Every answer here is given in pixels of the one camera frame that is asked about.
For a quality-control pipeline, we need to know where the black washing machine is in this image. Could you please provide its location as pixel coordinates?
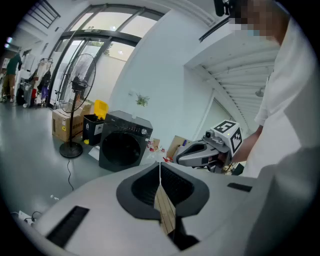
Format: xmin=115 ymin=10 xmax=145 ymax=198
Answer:
xmin=98 ymin=110 xmax=154 ymax=173

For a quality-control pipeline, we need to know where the black standing fan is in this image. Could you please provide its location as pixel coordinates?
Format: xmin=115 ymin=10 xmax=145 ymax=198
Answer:
xmin=59 ymin=52 xmax=97 ymax=159

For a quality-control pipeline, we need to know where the small cardboard box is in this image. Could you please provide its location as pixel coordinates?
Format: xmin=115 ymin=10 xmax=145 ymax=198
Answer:
xmin=72 ymin=99 xmax=93 ymax=117

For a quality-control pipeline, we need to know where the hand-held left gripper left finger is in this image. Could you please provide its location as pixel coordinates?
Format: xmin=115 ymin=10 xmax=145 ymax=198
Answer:
xmin=116 ymin=161 xmax=161 ymax=221

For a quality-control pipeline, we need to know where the black head-mounted camera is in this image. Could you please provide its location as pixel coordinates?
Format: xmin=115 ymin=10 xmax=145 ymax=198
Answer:
xmin=213 ymin=0 xmax=235 ymax=18

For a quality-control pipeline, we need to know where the clothes rack with garments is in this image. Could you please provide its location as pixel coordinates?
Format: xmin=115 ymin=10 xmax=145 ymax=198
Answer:
xmin=36 ymin=57 xmax=55 ymax=108

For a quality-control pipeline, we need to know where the white cart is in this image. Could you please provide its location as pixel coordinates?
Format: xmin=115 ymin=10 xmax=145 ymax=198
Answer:
xmin=15 ymin=69 xmax=38 ymax=107

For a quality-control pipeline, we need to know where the striped wooden mat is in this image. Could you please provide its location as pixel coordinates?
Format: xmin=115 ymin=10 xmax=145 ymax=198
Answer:
xmin=154 ymin=184 xmax=177 ymax=236

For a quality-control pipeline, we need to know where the large glass window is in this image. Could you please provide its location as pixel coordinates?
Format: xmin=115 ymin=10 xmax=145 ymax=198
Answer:
xmin=48 ymin=3 xmax=161 ymax=111

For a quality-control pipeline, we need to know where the white power strip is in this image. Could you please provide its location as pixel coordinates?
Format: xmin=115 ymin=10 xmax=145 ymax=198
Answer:
xmin=11 ymin=210 xmax=38 ymax=227

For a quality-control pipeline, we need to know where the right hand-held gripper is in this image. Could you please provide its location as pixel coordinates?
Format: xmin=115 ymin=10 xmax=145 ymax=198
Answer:
xmin=176 ymin=119 xmax=243 ymax=174

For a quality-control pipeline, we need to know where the large cardboard box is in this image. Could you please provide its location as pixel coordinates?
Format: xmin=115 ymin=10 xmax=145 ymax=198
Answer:
xmin=51 ymin=107 xmax=85 ymax=143

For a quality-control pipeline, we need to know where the person in white shirt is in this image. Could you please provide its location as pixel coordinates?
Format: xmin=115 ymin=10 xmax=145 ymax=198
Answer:
xmin=241 ymin=16 xmax=318 ymax=179

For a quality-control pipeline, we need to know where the person's right hand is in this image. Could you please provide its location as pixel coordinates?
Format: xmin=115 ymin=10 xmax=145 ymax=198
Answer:
xmin=208 ymin=152 xmax=228 ymax=168

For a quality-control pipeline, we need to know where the brown cardboard sheet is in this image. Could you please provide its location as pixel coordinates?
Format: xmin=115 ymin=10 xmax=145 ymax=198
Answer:
xmin=166 ymin=134 xmax=193 ymax=163

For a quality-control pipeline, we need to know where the black round washer door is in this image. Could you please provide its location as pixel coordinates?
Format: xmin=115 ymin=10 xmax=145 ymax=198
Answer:
xmin=101 ymin=131 xmax=141 ymax=167

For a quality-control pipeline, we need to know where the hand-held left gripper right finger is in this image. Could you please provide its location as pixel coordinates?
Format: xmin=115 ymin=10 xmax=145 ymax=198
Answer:
xmin=160 ymin=161 xmax=210 ymax=218

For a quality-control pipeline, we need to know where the green wall plant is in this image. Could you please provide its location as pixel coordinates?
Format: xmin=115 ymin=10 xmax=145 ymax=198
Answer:
xmin=134 ymin=92 xmax=151 ymax=108

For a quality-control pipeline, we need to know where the person's right forearm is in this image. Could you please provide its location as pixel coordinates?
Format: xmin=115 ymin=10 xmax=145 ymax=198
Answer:
xmin=231 ymin=124 xmax=265 ymax=165

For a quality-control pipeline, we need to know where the person's head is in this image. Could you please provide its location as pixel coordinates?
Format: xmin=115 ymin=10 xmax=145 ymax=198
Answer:
xmin=228 ymin=0 xmax=291 ymax=47

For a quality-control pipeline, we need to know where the black ceiling rail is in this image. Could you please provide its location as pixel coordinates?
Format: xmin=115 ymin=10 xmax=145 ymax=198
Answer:
xmin=198 ymin=14 xmax=232 ymax=42

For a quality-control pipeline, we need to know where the flat white board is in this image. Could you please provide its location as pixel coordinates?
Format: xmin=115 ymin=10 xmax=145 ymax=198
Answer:
xmin=87 ymin=145 xmax=101 ymax=161

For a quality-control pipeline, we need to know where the black fan cable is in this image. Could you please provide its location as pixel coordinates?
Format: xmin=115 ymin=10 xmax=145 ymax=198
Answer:
xmin=66 ymin=157 xmax=75 ymax=192

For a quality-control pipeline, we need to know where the black bin with yellow lid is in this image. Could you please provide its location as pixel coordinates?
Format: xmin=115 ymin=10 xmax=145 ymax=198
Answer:
xmin=82 ymin=99 xmax=110 ymax=147

